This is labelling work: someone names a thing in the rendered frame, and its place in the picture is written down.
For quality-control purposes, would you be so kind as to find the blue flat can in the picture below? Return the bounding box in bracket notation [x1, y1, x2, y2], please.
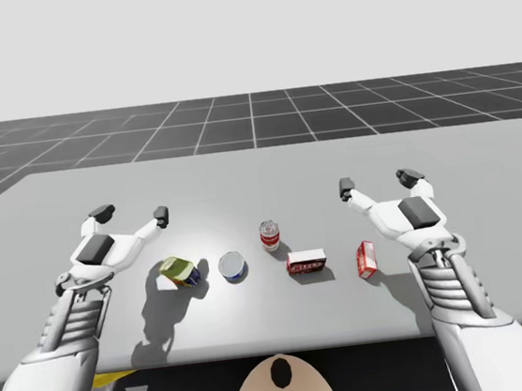
[216, 249, 251, 284]

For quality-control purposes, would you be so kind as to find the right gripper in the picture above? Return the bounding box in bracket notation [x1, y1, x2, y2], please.
[336, 163, 454, 259]

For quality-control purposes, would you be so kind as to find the red and white carton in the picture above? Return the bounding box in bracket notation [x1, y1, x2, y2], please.
[285, 247, 331, 278]

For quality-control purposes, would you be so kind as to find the red and white can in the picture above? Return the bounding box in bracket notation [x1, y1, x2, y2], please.
[258, 218, 282, 254]

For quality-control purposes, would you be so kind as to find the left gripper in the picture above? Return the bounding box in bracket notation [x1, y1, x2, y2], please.
[62, 197, 177, 280]

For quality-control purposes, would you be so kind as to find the green and blue rectangular can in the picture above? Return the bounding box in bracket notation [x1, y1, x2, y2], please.
[154, 252, 203, 293]

